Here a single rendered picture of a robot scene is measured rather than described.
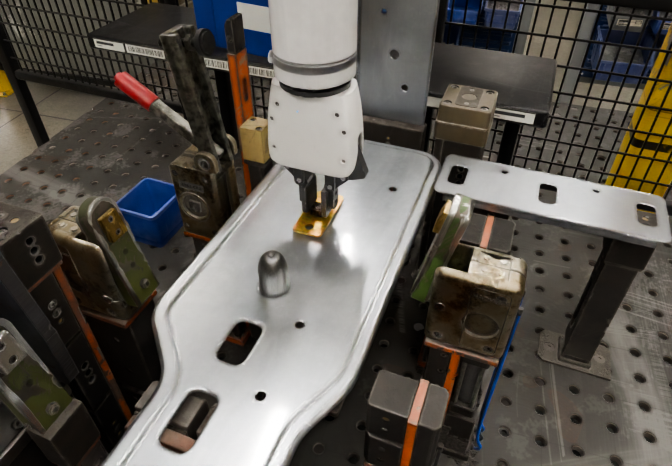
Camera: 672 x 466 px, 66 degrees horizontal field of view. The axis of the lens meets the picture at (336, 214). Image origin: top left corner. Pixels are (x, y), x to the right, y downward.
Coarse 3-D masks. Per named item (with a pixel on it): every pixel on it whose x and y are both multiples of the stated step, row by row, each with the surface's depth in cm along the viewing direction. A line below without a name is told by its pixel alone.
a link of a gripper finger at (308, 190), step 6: (288, 168) 61; (306, 174) 62; (312, 174) 63; (306, 180) 61; (312, 180) 63; (300, 186) 62; (306, 186) 61; (312, 186) 63; (300, 192) 63; (306, 192) 62; (312, 192) 63; (300, 198) 64; (306, 198) 62; (312, 198) 64; (306, 204) 63; (312, 204) 65; (306, 210) 63
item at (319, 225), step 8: (320, 192) 68; (320, 200) 67; (312, 208) 64; (336, 208) 65; (304, 216) 64; (312, 216) 64; (320, 216) 64; (328, 216) 64; (296, 224) 63; (304, 224) 63; (312, 224) 63; (320, 224) 63; (328, 224) 63; (304, 232) 62; (312, 232) 62; (320, 232) 62
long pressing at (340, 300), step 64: (256, 192) 68; (384, 192) 69; (256, 256) 60; (320, 256) 60; (384, 256) 60; (192, 320) 53; (256, 320) 53; (320, 320) 53; (192, 384) 47; (256, 384) 47; (320, 384) 47; (128, 448) 42; (192, 448) 42; (256, 448) 42
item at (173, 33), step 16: (176, 32) 56; (192, 32) 57; (208, 32) 55; (176, 48) 55; (192, 48) 56; (208, 48) 55; (176, 64) 57; (192, 64) 59; (176, 80) 58; (192, 80) 58; (208, 80) 60; (192, 96) 59; (208, 96) 61; (192, 112) 60; (208, 112) 63; (192, 128) 62; (208, 128) 61; (224, 128) 64; (208, 144) 62; (224, 144) 65; (224, 160) 67
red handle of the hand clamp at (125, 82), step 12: (120, 72) 63; (120, 84) 63; (132, 84) 63; (132, 96) 63; (144, 96) 63; (156, 96) 64; (156, 108) 63; (168, 108) 64; (168, 120) 64; (180, 120) 64; (180, 132) 64; (216, 144) 65
